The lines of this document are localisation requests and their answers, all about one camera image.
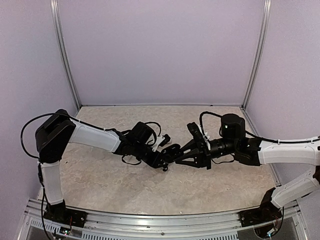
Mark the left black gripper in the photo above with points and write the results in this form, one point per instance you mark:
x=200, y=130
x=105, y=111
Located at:
x=155, y=161

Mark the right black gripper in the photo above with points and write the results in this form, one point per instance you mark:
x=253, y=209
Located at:
x=202, y=156

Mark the black oval charging case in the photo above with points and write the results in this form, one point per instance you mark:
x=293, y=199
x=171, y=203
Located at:
x=171, y=153

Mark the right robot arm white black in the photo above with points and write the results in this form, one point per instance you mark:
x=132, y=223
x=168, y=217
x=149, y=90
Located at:
x=255, y=151

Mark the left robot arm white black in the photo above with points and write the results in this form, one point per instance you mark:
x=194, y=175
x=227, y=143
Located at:
x=135, y=139

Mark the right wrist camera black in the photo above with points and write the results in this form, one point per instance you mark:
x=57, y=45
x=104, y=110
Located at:
x=195, y=131

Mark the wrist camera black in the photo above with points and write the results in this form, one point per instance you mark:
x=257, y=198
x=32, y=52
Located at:
x=165, y=139
x=195, y=131

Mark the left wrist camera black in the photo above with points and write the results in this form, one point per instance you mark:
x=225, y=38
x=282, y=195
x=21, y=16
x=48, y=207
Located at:
x=165, y=139

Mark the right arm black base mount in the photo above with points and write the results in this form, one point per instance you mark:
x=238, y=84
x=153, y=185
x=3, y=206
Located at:
x=265, y=212

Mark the right aluminium frame post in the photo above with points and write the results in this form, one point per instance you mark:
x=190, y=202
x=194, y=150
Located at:
x=258, y=53

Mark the aluminium frame post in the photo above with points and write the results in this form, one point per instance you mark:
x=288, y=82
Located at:
x=54, y=6
x=258, y=53

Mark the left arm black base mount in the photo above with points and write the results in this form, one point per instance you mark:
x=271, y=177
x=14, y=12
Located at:
x=59, y=213

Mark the front aluminium rail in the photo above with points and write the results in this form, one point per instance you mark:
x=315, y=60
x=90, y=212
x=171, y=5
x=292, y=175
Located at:
x=101, y=225

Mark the left aluminium frame post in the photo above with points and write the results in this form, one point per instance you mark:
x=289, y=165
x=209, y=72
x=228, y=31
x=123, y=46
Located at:
x=54, y=6

